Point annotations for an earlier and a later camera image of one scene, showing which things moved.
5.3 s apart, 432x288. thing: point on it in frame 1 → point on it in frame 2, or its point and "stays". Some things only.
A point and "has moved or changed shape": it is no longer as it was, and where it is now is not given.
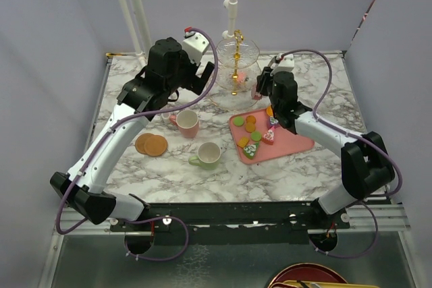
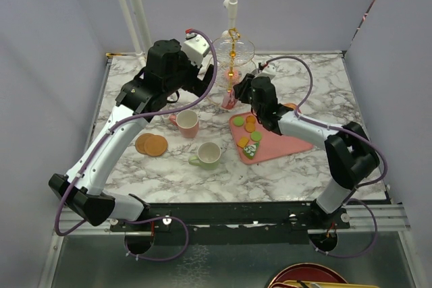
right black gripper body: [266, 82] → [245, 92]
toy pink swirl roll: [241, 77] has moved or changed shape
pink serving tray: [259, 137] stays
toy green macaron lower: [256, 136] stays
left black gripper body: [188, 78] stays
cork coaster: [140, 141] stays
